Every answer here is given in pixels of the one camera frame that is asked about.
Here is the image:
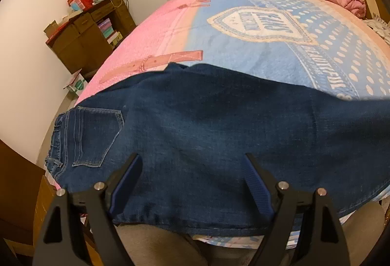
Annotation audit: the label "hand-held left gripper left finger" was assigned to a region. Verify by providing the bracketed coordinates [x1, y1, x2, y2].
[32, 153, 144, 266]

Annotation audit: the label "wooden door with red ornament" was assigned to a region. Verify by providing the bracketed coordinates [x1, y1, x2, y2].
[0, 140, 46, 254]

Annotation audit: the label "stack of pastel boxes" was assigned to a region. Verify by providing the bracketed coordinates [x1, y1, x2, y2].
[97, 18, 123, 45]

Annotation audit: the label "brown wooden cabinet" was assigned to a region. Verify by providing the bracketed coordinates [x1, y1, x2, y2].
[46, 0, 137, 74]

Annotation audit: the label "white and green carton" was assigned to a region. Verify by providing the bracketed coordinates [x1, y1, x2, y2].
[63, 69, 89, 93]

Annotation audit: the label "small brown cardboard box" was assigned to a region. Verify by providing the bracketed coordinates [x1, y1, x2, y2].
[43, 20, 61, 39]

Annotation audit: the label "dark blue denim pants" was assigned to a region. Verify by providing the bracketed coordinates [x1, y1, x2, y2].
[45, 63, 390, 238]

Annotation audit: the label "grey fringed cloth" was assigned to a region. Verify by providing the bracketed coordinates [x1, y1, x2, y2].
[364, 15, 390, 41]

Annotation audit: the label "pink and blue printed blanket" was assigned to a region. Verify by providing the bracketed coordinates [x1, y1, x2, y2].
[50, 0, 390, 250]

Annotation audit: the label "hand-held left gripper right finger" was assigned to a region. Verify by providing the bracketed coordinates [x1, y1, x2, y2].
[245, 153, 351, 266]

